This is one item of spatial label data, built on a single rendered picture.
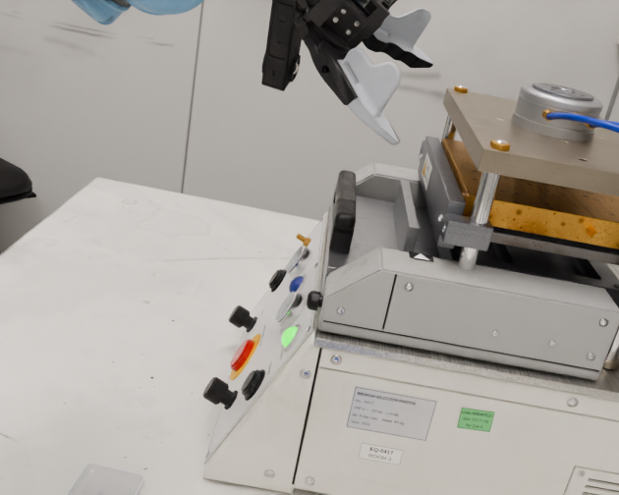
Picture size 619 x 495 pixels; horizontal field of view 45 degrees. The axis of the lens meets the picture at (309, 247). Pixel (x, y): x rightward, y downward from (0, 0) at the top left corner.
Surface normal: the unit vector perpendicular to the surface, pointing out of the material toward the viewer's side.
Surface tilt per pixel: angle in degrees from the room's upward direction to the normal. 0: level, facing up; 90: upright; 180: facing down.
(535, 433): 90
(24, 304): 0
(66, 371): 0
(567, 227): 90
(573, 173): 90
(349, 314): 90
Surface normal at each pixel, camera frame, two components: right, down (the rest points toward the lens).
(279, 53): -0.29, 0.67
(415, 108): -0.10, 0.38
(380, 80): -0.67, 0.20
